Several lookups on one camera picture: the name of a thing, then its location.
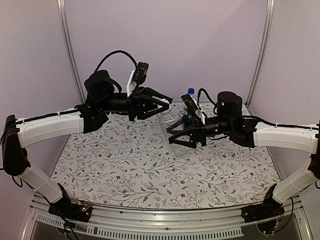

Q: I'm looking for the right aluminium corner post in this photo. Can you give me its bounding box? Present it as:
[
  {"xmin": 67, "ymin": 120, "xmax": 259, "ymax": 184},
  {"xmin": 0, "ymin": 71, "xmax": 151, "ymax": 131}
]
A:
[{"xmin": 245, "ymin": 0, "xmax": 275, "ymax": 109}]

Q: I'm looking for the blue label plastic bottle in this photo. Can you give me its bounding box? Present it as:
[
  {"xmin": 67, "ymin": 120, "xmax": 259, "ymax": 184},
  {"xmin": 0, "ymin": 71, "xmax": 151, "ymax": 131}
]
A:
[{"xmin": 183, "ymin": 92, "xmax": 201, "ymax": 119}]

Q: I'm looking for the aluminium front rail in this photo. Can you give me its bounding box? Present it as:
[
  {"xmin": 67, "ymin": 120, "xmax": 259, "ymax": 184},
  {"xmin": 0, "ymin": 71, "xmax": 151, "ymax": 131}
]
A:
[{"xmin": 21, "ymin": 194, "xmax": 315, "ymax": 240}]

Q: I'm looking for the aluminium corner post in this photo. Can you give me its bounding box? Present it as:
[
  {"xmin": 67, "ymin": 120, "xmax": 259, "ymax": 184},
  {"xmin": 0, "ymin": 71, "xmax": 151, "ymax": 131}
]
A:
[
  {"xmin": 245, "ymin": 0, "xmax": 275, "ymax": 109},
  {"xmin": 56, "ymin": 0, "xmax": 86, "ymax": 103}
]

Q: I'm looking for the left aluminium corner post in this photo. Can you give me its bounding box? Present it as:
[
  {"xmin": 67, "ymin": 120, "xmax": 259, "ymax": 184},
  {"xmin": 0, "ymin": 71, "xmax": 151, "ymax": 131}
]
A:
[{"xmin": 56, "ymin": 0, "xmax": 86, "ymax": 103}]

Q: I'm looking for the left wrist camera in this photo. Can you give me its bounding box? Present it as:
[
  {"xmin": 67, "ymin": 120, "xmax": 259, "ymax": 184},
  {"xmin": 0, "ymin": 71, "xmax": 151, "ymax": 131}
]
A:
[{"xmin": 126, "ymin": 62, "xmax": 149, "ymax": 97}]

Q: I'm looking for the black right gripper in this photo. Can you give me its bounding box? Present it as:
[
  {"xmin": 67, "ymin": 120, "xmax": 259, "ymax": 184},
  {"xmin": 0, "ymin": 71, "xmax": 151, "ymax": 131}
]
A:
[{"xmin": 166, "ymin": 114, "xmax": 234, "ymax": 148}]

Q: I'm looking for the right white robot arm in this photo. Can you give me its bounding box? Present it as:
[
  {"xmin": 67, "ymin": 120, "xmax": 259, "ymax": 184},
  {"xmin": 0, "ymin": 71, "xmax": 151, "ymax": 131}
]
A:
[{"xmin": 166, "ymin": 91, "xmax": 320, "ymax": 218}]

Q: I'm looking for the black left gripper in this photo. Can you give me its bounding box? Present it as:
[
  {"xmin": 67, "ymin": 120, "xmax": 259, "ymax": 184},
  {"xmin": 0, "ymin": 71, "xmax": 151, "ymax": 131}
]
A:
[{"xmin": 99, "ymin": 86, "xmax": 173, "ymax": 121}]

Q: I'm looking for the blue bottle cap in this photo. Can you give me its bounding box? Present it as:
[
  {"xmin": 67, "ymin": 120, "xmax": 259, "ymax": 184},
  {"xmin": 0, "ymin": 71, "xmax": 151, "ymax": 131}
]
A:
[{"xmin": 187, "ymin": 88, "xmax": 195, "ymax": 95}]

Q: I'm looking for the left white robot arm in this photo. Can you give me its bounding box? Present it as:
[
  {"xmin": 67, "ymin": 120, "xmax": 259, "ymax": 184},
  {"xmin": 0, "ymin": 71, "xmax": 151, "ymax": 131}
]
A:
[{"xmin": 0, "ymin": 67, "xmax": 173, "ymax": 217}]

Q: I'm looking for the black camera cable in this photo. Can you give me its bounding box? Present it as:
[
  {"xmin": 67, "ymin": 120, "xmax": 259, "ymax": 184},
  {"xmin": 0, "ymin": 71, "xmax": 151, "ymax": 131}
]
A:
[
  {"xmin": 94, "ymin": 50, "xmax": 138, "ymax": 73},
  {"xmin": 197, "ymin": 87, "xmax": 218, "ymax": 111}
]

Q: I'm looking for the left black camera cable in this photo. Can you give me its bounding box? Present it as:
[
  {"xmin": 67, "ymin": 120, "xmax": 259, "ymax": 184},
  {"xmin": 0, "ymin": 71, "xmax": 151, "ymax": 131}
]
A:
[{"xmin": 94, "ymin": 50, "xmax": 138, "ymax": 73}]

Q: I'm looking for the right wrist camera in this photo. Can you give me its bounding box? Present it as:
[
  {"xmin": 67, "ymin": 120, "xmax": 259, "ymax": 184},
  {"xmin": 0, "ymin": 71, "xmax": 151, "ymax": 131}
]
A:
[{"xmin": 181, "ymin": 93, "xmax": 207, "ymax": 120}]

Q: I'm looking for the right black camera cable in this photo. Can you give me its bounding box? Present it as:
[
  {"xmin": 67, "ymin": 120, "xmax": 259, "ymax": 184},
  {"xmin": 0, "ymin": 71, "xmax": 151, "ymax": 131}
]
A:
[{"xmin": 197, "ymin": 87, "xmax": 218, "ymax": 111}]

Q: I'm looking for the floral patterned table mat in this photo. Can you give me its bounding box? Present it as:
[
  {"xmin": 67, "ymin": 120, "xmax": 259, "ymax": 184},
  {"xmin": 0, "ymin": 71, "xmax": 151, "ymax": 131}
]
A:
[{"xmin": 51, "ymin": 115, "xmax": 280, "ymax": 209}]

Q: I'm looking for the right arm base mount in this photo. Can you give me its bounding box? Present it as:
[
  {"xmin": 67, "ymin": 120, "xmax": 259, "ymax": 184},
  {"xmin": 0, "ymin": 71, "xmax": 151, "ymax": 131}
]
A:
[{"xmin": 241, "ymin": 200, "xmax": 285, "ymax": 223}]

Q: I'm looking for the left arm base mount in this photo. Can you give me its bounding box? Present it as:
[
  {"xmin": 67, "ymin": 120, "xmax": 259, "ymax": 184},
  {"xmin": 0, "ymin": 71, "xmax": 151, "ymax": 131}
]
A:
[{"xmin": 48, "ymin": 197, "xmax": 93, "ymax": 223}]

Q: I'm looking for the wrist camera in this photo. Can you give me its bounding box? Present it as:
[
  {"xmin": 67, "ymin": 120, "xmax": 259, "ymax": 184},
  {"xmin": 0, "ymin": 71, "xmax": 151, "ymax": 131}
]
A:
[
  {"xmin": 126, "ymin": 62, "xmax": 149, "ymax": 97},
  {"xmin": 181, "ymin": 93, "xmax": 207, "ymax": 120}
]

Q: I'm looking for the clear plastic bottle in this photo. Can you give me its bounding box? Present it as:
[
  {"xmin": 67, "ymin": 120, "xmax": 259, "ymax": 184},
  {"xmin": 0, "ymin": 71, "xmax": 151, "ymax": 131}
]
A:
[{"xmin": 157, "ymin": 108, "xmax": 190, "ymax": 159}]

